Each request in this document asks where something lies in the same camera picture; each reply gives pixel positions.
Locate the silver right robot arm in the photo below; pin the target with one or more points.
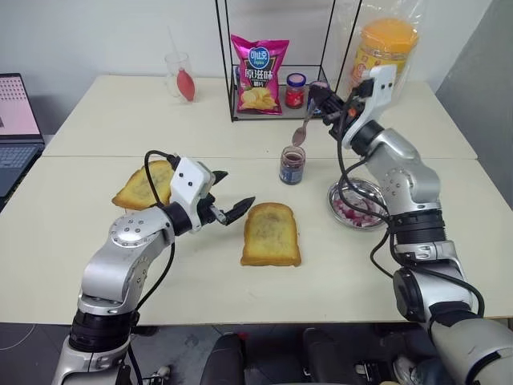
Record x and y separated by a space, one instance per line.
405 168

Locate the jar with purple lid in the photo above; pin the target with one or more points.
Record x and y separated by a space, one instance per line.
320 85

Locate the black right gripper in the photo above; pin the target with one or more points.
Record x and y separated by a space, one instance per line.
346 116

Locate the metal spoon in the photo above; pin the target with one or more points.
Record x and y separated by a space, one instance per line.
299 136

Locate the bagged yellow container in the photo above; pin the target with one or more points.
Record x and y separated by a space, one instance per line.
348 44

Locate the yellow jar orange lid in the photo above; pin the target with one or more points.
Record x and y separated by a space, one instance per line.
380 44

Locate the pink potato chips bag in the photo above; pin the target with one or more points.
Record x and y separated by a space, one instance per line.
258 76

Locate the pink diced food pile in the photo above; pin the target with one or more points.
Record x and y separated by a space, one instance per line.
356 214

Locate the open purple jam jar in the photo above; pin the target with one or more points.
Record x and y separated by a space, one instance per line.
292 166

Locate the dark grey laptop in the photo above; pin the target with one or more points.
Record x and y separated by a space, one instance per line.
16 120

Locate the round metal plate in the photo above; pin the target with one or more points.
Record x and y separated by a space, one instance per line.
336 200

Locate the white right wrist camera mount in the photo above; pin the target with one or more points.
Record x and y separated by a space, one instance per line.
380 88

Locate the red jam jar blue lid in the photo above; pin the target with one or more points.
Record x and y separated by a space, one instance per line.
295 94

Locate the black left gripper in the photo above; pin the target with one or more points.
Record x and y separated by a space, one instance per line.
208 210

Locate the red bulb with clear stick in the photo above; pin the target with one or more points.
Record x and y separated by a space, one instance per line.
185 85

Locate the toasted bread slice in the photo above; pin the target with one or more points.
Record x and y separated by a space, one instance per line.
138 188
270 236

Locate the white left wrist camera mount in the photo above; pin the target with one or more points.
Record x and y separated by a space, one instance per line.
188 180

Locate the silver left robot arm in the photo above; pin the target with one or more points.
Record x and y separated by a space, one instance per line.
116 264

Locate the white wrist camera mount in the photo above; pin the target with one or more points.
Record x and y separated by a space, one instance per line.
188 180
380 88

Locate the dark rounded shape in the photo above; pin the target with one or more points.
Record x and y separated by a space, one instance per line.
226 359
322 355

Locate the clear glass cup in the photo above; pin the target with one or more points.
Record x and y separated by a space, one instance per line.
170 66

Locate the white shoe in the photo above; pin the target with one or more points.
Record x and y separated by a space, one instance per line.
405 370

